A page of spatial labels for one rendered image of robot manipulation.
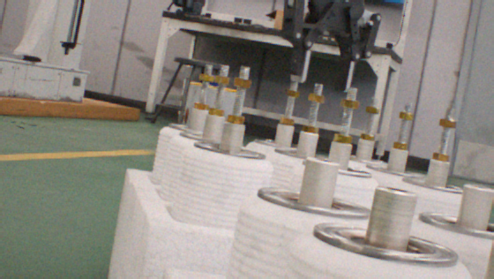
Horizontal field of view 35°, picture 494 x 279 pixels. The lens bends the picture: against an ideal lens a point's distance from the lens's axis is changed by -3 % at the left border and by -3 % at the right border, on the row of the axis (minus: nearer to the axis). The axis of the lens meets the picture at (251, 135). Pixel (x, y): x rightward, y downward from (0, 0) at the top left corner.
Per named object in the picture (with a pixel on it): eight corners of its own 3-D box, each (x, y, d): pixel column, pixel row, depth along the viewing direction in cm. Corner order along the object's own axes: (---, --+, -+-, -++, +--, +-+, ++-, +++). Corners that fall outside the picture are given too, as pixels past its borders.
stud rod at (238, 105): (227, 137, 82) (241, 65, 82) (236, 139, 82) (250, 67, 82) (227, 138, 81) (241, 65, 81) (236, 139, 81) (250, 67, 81)
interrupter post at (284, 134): (276, 147, 109) (281, 124, 109) (293, 151, 108) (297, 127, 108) (270, 147, 107) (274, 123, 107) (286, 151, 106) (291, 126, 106)
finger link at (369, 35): (377, 11, 97) (361, 54, 97) (386, 18, 98) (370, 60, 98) (363, 11, 100) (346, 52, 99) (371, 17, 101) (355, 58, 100)
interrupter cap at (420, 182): (458, 198, 82) (460, 192, 82) (392, 183, 86) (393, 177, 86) (474, 196, 89) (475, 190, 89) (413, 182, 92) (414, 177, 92)
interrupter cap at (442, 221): (447, 238, 50) (450, 228, 50) (400, 215, 57) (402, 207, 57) (542, 251, 52) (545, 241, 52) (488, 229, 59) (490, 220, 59)
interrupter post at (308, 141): (313, 162, 95) (318, 134, 95) (293, 158, 95) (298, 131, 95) (315, 161, 97) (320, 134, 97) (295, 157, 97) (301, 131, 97)
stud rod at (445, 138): (440, 176, 87) (453, 109, 86) (431, 174, 87) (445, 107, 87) (443, 176, 87) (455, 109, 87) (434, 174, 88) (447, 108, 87)
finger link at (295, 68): (303, 33, 94) (295, 76, 94) (284, 28, 92) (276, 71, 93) (311, 34, 93) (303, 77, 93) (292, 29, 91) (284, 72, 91)
